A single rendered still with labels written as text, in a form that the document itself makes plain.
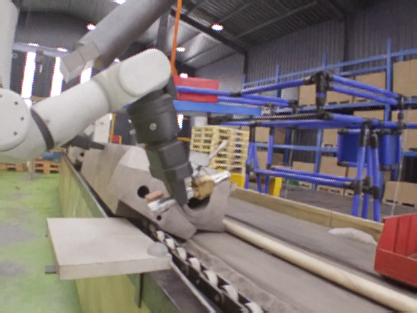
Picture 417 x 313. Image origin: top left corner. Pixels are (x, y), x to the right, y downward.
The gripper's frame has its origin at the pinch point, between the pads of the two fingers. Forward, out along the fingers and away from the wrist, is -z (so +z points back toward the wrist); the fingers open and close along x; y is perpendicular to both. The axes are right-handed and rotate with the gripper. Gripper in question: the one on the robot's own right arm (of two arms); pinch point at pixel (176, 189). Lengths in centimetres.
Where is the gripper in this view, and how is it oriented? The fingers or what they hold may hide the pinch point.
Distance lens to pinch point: 57.2
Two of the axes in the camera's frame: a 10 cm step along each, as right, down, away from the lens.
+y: -8.2, 3.5, -4.5
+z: -2.7, -9.3, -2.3
